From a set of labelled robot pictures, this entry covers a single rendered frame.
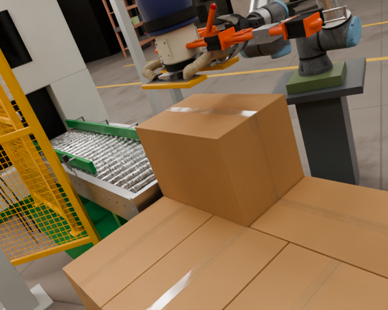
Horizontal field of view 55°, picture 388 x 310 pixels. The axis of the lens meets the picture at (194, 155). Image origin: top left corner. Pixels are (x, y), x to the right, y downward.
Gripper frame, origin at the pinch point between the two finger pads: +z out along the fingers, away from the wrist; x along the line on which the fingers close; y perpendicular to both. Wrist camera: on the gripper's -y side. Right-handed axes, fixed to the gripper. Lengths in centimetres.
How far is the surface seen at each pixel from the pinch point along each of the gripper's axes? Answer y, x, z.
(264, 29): -21.4, 1.2, 3.0
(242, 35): -11.8, 0.6, 2.7
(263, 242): -16, -70, 24
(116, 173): 117, -71, 14
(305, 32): -35.6, -1.5, 3.0
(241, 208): -4, -61, 20
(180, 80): 17.0, -10.5, 12.2
